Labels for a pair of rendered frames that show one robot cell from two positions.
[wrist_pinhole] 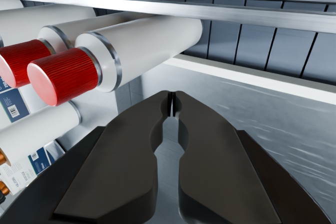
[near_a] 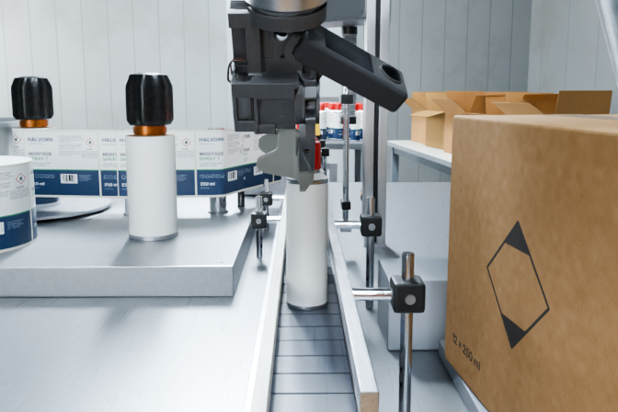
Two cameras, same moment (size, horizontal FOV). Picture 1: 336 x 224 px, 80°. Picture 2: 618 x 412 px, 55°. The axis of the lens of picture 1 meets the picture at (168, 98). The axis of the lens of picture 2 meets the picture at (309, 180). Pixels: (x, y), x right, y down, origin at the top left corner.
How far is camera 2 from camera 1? 59 cm
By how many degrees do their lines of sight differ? 57
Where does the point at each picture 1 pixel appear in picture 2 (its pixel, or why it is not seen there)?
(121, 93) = (196, 279)
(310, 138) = not seen: outside the picture
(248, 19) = (337, 262)
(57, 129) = (147, 201)
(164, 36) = (316, 236)
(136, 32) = (324, 210)
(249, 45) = (298, 331)
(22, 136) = (161, 161)
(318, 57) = (297, 360)
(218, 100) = (198, 358)
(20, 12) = not seen: hidden behind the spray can
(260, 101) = (207, 384)
